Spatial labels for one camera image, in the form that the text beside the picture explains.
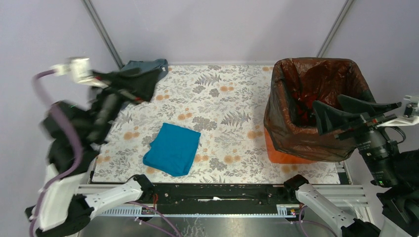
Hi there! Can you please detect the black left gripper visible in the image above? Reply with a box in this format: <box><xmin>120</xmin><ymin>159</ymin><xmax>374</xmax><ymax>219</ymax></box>
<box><xmin>89</xmin><ymin>66</ymin><xmax>165</xmax><ymax>143</ymax></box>

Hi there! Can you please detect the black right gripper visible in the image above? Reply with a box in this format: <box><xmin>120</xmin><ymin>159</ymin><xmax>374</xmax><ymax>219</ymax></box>
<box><xmin>310</xmin><ymin>92</ymin><xmax>401</xmax><ymax>182</ymax></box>

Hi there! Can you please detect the black plastic trash bag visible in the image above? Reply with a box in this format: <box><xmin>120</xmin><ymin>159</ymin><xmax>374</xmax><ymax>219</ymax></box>
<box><xmin>263</xmin><ymin>57</ymin><xmax>375</xmax><ymax>162</ymax></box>

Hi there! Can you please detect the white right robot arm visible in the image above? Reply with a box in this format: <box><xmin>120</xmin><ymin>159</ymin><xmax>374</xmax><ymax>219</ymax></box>
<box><xmin>283</xmin><ymin>95</ymin><xmax>419</xmax><ymax>237</ymax></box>

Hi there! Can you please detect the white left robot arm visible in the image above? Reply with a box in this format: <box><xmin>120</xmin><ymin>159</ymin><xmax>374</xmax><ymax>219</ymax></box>
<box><xmin>25</xmin><ymin>65</ymin><xmax>161</xmax><ymax>237</ymax></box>

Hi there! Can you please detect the orange plastic trash bin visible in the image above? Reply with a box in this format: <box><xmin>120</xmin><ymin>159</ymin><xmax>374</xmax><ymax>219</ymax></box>
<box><xmin>264</xmin><ymin>128</ymin><xmax>314</xmax><ymax>164</ymax></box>

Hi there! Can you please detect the grey-blue crumpled cloth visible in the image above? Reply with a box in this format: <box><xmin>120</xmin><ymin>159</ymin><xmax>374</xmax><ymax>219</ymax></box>
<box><xmin>121</xmin><ymin>58</ymin><xmax>168</xmax><ymax>81</ymax></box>

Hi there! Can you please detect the bright blue folded cloth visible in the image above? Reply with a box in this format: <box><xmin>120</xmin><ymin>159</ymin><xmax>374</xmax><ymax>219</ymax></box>
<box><xmin>143</xmin><ymin>123</ymin><xmax>201</xmax><ymax>177</ymax></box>

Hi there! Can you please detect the floral patterned table mat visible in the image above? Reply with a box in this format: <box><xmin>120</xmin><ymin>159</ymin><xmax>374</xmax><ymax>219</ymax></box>
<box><xmin>91</xmin><ymin>65</ymin><xmax>340</xmax><ymax>184</ymax></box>

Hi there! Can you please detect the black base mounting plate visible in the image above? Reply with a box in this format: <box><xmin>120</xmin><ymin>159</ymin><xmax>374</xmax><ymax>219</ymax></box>
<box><xmin>134</xmin><ymin>183</ymin><xmax>303</xmax><ymax>215</ymax></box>

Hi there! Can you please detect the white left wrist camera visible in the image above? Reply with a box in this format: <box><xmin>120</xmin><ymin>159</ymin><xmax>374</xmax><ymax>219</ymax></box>
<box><xmin>50</xmin><ymin>57</ymin><xmax>108</xmax><ymax>88</ymax></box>

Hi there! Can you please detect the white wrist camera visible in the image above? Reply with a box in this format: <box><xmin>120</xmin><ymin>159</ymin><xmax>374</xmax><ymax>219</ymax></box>
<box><xmin>378</xmin><ymin>95</ymin><xmax>419</xmax><ymax>127</ymax></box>
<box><xmin>50</xmin><ymin>57</ymin><xmax>108</xmax><ymax>88</ymax></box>

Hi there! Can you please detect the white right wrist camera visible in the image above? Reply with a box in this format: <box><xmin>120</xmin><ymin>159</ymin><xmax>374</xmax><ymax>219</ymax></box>
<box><xmin>378</xmin><ymin>95</ymin><xmax>419</xmax><ymax>127</ymax></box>

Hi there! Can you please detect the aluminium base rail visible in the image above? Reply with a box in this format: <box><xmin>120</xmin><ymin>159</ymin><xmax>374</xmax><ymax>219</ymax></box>
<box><xmin>70</xmin><ymin>163</ymin><xmax>374</xmax><ymax>237</ymax></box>

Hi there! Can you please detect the left aluminium corner post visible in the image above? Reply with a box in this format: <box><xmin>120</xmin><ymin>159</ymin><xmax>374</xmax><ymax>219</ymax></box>
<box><xmin>81</xmin><ymin>0</ymin><xmax>124</xmax><ymax>69</ymax></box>

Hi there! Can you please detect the aluminium corner post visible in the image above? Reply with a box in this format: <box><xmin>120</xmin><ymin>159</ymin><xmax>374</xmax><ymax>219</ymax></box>
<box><xmin>81</xmin><ymin>0</ymin><xmax>124</xmax><ymax>69</ymax></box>
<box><xmin>316</xmin><ymin>0</ymin><xmax>355</xmax><ymax>58</ymax></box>

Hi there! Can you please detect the right aluminium corner post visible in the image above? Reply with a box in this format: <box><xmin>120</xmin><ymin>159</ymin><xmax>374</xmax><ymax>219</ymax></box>
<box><xmin>316</xmin><ymin>0</ymin><xmax>355</xmax><ymax>58</ymax></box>

